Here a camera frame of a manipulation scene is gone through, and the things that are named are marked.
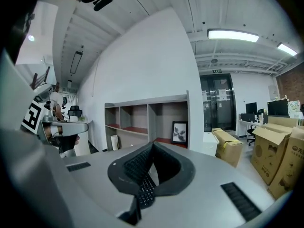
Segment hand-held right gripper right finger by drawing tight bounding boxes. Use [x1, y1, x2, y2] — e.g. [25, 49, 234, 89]
[151, 141, 196, 198]

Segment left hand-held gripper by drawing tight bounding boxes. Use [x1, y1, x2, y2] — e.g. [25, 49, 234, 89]
[19, 86, 90, 158]

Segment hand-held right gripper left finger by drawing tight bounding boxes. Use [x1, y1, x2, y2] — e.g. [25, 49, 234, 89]
[107, 141, 154, 226]

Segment framed black white picture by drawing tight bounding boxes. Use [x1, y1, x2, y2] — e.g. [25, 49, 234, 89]
[171, 121, 189, 145]

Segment grey shelf unit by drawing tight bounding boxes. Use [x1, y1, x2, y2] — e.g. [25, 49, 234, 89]
[104, 90, 191, 152]

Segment white office desk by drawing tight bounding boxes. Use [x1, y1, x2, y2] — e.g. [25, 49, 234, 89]
[237, 119, 262, 138]

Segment black computer monitor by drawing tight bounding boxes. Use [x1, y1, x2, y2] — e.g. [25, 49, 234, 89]
[245, 102, 258, 116]

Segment person's left hand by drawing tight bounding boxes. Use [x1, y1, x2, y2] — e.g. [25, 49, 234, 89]
[44, 125, 63, 140]

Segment black office chair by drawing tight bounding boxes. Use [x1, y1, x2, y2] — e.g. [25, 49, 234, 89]
[246, 123, 259, 146]
[67, 105, 83, 123]

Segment black keyboard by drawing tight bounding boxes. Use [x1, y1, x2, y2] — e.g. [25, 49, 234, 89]
[137, 173, 158, 210]

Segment white drawer unit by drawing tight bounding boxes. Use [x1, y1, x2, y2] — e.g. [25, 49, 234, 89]
[202, 132, 219, 157]

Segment long taped cardboard box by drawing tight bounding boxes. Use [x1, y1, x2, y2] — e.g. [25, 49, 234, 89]
[211, 127, 244, 169]

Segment unlit ceiling light panel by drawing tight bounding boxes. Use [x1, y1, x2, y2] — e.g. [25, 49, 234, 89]
[69, 51, 84, 75]

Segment black double door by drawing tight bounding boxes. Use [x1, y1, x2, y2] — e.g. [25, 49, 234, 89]
[199, 73, 237, 133]

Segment large printed cardboard box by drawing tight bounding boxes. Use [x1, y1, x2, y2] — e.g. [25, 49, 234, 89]
[250, 123, 293, 187]
[267, 126, 304, 201]

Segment person's black shirt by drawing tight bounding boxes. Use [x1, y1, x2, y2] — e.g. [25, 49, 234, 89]
[9, 7, 37, 65]

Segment lit ceiling light panel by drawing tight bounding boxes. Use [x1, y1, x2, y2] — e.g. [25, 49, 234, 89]
[276, 42, 298, 57]
[207, 28, 260, 43]

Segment large black wall screen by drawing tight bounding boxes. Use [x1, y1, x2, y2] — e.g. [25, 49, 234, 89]
[267, 100, 291, 117]

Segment black head-mounted camera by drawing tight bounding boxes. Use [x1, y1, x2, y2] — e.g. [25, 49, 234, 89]
[93, 0, 116, 12]

